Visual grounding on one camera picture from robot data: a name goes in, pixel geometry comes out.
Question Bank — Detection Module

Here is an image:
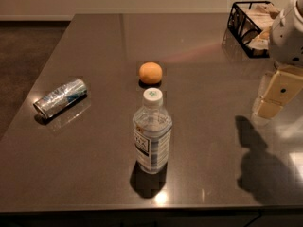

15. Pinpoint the black wire basket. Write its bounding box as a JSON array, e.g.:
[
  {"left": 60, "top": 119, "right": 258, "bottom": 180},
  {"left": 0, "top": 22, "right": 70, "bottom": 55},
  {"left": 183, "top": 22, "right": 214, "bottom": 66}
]
[{"left": 227, "top": 1, "right": 271, "bottom": 58}]

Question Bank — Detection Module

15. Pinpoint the orange fruit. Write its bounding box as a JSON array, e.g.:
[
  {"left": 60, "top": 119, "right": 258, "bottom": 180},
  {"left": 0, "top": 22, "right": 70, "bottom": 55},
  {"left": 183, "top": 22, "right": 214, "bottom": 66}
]
[{"left": 139, "top": 62, "right": 163, "bottom": 84}]

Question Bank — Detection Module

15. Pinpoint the clear plastic water bottle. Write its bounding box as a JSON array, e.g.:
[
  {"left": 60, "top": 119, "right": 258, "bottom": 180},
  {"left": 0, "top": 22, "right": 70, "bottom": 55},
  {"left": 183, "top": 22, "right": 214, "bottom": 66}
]
[{"left": 133, "top": 88, "right": 172, "bottom": 174}]

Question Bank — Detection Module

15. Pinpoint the silver blue drink can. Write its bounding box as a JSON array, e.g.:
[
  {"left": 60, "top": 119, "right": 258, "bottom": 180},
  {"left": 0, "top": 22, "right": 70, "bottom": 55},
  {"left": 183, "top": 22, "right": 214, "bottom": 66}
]
[{"left": 33, "top": 79, "right": 87, "bottom": 120}]

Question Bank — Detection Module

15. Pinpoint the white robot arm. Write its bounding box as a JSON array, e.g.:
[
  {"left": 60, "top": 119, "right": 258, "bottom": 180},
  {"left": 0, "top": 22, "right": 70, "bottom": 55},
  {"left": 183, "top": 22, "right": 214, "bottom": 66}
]
[{"left": 252, "top": 0, "right": 303, "bottom": 119}]

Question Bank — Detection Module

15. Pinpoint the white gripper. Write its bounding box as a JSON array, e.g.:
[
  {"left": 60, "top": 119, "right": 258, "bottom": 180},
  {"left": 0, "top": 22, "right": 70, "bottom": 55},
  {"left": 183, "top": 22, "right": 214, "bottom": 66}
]
[{"left": 252, "top": 14, "right": 303, "bottom": 119}]

